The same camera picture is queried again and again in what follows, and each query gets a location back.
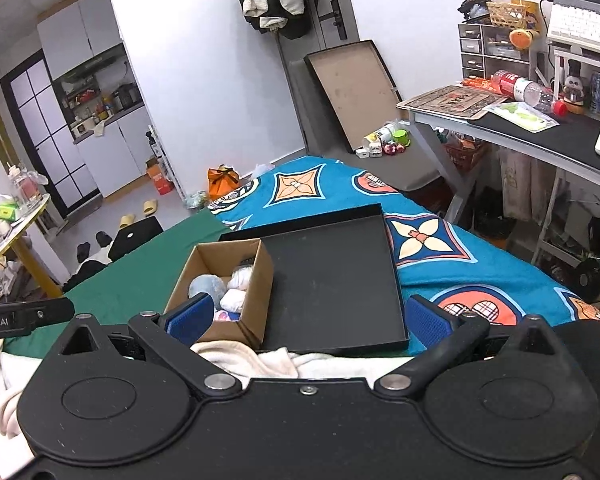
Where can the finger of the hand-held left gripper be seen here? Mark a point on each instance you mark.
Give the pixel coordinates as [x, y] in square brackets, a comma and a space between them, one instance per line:
[52, 312]

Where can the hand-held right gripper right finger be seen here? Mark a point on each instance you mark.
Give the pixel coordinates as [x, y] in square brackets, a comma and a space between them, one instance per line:
[427, 320]

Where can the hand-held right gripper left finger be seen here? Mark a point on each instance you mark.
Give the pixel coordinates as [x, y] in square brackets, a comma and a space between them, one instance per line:
[190, 317]

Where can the purple pink packet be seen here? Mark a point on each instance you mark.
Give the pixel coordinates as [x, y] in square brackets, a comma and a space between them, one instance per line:
[225, 316]

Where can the brown cardboard box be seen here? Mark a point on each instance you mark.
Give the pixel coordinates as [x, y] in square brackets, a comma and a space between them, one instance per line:
[257, 305]

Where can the black tray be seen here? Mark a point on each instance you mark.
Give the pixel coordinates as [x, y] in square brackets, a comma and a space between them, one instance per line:
[330, 285]

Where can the yellow table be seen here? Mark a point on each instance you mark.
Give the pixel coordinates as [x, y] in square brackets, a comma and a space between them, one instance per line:
[40, 270]

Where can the black white clothes pile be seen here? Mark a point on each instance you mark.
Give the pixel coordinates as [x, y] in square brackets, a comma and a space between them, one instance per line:
[87, 270]

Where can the green cloth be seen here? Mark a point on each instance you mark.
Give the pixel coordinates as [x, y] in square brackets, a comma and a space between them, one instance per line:
[130, 285]

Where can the black slipper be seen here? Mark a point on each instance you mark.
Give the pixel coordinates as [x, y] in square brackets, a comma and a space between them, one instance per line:
[103, 239]
[83, 251]

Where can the black square stool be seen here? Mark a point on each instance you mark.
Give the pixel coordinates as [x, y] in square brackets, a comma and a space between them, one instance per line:
[135, 237]

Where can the green box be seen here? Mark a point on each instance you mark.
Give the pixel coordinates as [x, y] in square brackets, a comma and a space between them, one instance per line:
[7, 212]

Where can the green patterned bag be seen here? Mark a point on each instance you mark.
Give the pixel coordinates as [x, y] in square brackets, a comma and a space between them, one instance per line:
[195, 200]

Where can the glass jar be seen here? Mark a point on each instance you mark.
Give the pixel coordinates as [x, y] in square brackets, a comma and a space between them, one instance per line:
[27, 187]

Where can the orange bag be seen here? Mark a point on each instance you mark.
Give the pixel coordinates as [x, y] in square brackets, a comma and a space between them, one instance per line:
[222, 182]

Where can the orange carton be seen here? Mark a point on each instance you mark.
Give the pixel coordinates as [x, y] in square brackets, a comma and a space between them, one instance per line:
[161, 180]

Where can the white rack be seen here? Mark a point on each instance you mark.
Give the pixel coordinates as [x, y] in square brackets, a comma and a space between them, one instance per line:
[167, 160]

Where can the white plastic bag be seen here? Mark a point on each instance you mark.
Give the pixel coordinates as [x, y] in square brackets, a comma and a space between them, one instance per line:
[261, 170]

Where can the beige tote bag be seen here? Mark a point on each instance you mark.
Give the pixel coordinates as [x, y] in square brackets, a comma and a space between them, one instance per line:
[520, 180]

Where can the black fan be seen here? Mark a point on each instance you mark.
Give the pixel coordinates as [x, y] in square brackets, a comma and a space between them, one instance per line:
[590, 277]

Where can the red basket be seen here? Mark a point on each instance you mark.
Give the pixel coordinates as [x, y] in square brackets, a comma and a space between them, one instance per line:
[462, 155]

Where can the white lower kitchen cabinet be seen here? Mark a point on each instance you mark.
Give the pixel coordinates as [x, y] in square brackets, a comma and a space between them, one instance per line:
[115, 155]

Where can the white kitchen cabinet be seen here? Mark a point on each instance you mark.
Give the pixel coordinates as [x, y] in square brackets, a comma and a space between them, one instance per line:
[115, 155]
[75, 30]

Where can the red toy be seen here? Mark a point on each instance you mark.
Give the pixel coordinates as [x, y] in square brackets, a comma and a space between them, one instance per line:
[394, 148]

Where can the small white box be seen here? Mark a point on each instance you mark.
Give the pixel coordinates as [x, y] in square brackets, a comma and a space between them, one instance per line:
[375, 151]

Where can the black framed glass door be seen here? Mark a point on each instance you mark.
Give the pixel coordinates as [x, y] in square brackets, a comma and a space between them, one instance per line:
[45, 135]

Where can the white charger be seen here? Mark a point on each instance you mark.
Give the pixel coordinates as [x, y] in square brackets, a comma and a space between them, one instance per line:
[362, 153]

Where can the green toy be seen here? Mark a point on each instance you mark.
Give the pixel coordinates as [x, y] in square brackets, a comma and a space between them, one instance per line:
[400, 136]

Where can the white countertop appliance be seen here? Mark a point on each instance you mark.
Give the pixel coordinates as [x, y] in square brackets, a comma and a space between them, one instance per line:
[82, 127]

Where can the grey desk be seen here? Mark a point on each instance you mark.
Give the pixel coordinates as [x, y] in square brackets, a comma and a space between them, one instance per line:
[430, 120]

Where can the brown patterned mat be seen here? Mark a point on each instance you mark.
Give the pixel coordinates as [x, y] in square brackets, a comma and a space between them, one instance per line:
[450, 100]

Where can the black desk mat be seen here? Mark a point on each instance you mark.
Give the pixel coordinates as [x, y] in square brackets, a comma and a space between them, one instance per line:
[570, 145]

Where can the clear green package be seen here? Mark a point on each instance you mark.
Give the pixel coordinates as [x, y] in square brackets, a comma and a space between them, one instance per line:
[522, 115]

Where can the black rice cooker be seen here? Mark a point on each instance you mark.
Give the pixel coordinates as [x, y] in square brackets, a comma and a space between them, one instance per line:
[125, 96]

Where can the black brown tray lid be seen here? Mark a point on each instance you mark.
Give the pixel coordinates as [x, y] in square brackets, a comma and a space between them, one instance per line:
[355, 90]

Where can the red packet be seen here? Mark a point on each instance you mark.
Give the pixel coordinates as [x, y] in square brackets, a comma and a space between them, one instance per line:
[477, 84]

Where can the range hood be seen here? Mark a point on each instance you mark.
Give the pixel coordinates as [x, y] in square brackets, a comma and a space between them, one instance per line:
[90, 67]

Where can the red label plastic bottle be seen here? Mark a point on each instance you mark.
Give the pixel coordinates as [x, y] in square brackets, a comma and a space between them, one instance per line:
[520, 87]

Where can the grey drawer organiser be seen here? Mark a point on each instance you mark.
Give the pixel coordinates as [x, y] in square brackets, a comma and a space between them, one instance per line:
[485, 55]

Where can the panda figurine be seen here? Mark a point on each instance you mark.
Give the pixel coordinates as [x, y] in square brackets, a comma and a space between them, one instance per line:
[574, 90]

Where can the white upper kitchen cabinet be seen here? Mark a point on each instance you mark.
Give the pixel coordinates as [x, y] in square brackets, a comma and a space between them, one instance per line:
[75, 30]

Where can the orange plush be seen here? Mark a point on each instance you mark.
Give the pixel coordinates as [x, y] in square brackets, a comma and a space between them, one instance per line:
[522, 37]

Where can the woven basket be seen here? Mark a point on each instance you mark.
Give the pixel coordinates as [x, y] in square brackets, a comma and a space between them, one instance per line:
[507, 12]

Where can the dark model figure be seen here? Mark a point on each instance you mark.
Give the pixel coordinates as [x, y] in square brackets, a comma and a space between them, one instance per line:
[475, 2]

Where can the white keyboard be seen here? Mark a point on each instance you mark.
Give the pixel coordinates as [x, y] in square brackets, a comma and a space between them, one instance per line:
[580, 25]

